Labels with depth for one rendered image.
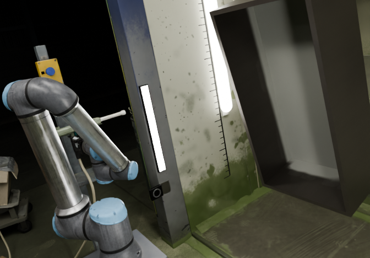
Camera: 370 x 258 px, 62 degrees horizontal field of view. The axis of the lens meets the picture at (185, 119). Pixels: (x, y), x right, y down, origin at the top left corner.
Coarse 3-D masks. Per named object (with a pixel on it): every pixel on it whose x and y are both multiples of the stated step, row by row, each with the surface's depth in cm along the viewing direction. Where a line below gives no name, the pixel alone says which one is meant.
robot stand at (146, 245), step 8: (136, 232) 156; (136, 240) 150; (144, 240) 149; (144, 248) 143; (152, 248) 142; (88, 256) 145; (96, 256) 144; (144, 256) 137; (152, 256) 136; (160, 256) 135
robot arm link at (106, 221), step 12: (96, 204) 134; (108, 204) 133; (120, 204) 132; (84, 216) 132; (96, 216) 126; (108, 216) 126; (120, 216) 129; (84, 228) 131; (96, 228) 128; (108, 228) 127; (120, 228) 129; (96, 240) 132; (108, 240) 128; (120, 240) 129
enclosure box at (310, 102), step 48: (240, 0) 168; (288, 0) 170; (336, 0) 135; (240, 48) 187; (288, 48) 185; (336, 48) 139; (240, 96) 191; (288, 96) 203; (336, 96) 143; (288, 144) 225; (336, 144) 149; (288, 192) 196; (336, 192) 184
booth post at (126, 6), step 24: (120, 0) 193; (120, 24) 198; (144, 24) 204; (120, 48) 209; (144, 48) 206; (144, 72) 208; (144, 120) 212; (144, 144) 224; (168, 144) 225; (168, 168) 227; (168, 192) 230; (168, 216) 232; (168, 240) 241
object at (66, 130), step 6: (114, 114) 203; (120, 114) 205; (96, 120) 195; (102, 120) 199; (60, 132) 183; (66, 132) 185; (72, 132) 188; (72, 138) 189; (72, 144) 190; (78, 150) 191; (78, 156) 192
